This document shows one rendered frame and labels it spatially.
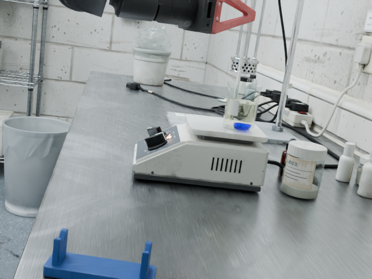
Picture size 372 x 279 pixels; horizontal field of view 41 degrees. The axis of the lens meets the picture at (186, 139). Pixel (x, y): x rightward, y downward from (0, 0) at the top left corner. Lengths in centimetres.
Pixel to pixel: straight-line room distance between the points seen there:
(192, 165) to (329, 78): 80
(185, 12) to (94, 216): 30
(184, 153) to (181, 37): 250
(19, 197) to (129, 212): 185
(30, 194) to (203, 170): 175
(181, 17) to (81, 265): 37
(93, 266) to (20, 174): 195
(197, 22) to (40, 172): 178
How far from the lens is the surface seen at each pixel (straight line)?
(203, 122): 79
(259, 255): 57
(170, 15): 70
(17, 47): 323
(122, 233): 57
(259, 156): 75
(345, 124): 125
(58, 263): 48
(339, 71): 142
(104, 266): 48
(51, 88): 323
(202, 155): 74
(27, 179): 241
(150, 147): 76
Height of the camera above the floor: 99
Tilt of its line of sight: 13 degrees down
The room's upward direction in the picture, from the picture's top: 8 degrees clockwise
